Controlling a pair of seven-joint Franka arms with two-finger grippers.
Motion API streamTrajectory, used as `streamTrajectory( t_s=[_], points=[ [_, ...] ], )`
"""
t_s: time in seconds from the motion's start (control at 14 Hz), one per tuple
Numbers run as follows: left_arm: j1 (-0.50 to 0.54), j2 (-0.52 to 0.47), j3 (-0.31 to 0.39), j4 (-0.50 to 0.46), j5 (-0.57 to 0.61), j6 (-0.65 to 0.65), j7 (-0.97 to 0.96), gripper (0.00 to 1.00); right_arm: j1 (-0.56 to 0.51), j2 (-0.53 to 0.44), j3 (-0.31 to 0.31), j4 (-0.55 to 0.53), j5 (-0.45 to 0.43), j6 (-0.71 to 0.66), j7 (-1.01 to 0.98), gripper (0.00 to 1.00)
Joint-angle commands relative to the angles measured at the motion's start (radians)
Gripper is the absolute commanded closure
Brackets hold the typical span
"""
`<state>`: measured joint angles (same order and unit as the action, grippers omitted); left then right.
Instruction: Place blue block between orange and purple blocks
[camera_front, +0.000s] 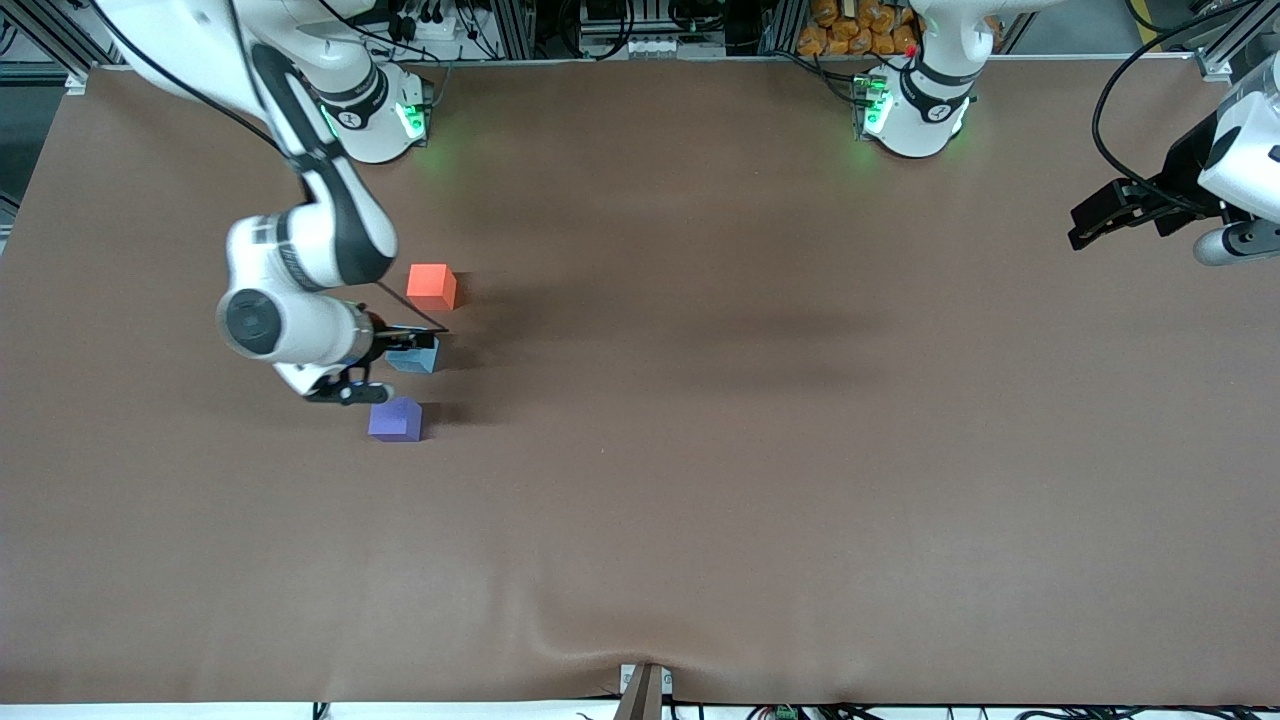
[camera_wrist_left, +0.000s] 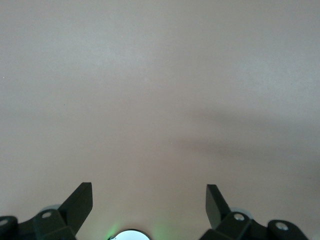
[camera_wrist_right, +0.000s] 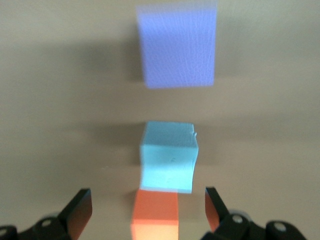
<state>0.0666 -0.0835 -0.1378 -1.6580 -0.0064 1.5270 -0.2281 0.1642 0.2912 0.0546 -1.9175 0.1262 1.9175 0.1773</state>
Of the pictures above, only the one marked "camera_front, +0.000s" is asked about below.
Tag light blue foam block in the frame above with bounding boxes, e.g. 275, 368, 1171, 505
386, 338, 440, 376

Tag orange foam block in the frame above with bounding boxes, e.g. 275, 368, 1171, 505
406, 263, 458, 312

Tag purple foam block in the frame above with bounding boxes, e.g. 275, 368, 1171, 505
367, 396, 423, 443

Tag brown table mat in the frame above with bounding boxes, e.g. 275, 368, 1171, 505
0, 55, 1280, 707

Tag orange snack bags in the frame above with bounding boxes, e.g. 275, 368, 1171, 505
797, 0, 921, 57

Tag white power strip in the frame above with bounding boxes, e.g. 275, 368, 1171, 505
392, 0, 471, 43

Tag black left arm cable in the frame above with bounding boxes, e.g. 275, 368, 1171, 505
1091, 0, 1263, 216

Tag metal mat bracket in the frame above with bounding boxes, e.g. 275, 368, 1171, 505
619, 662, 674, 720

